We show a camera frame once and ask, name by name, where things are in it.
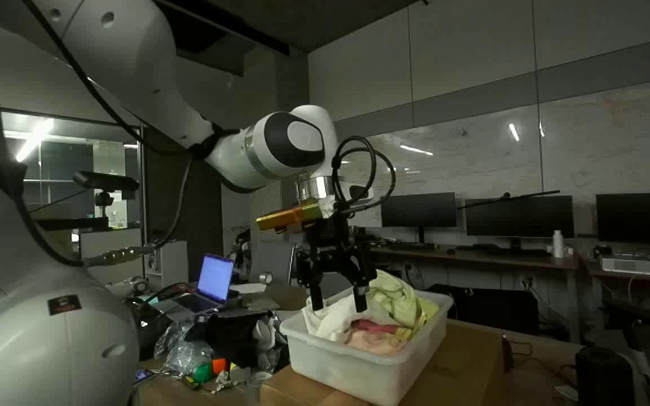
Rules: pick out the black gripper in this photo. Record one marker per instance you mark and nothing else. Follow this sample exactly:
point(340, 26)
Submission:
point(333, 249)

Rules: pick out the pale green cloth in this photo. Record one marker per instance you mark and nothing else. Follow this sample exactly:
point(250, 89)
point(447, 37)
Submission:
point(394, 297)

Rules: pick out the lime green cloth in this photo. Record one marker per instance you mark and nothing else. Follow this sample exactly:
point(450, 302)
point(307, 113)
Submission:
point(429, 310)

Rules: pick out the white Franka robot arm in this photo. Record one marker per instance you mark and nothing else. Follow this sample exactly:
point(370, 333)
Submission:
point(39, 340)

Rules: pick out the white plastic bin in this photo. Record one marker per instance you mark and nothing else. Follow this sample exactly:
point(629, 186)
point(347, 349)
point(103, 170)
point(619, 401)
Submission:
point(356, 368)

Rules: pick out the black computer monitor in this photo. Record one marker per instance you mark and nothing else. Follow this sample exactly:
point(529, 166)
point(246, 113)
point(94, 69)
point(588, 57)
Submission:
point(642, 217)
point(520, 217)
point(418, 208)

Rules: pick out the open laptop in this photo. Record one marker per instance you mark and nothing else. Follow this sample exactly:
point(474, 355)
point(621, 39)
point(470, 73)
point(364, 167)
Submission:
point(215, 279)

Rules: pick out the clear plastic bag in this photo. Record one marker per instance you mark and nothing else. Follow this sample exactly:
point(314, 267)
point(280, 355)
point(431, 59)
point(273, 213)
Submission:
point(182, 352)

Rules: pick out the white bottle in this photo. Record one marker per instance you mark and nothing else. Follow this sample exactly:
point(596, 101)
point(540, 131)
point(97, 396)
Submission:
point(559, 245)

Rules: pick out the black cylinder bin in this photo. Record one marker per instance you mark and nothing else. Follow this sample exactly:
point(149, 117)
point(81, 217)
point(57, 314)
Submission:
point(603, 376)

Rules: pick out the white desk device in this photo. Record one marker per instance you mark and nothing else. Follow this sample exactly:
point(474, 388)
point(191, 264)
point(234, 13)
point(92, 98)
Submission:
point(629, 267)

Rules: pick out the golden wrist camera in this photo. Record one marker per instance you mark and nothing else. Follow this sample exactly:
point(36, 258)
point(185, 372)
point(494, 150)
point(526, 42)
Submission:
point(287, 217)

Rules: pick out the wooden wall desk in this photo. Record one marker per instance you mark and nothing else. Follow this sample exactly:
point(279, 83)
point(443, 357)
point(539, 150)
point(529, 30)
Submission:
point(490, 260)

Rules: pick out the black camera on tripod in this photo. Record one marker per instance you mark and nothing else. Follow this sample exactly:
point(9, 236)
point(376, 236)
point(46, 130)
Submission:
point(107, 182)

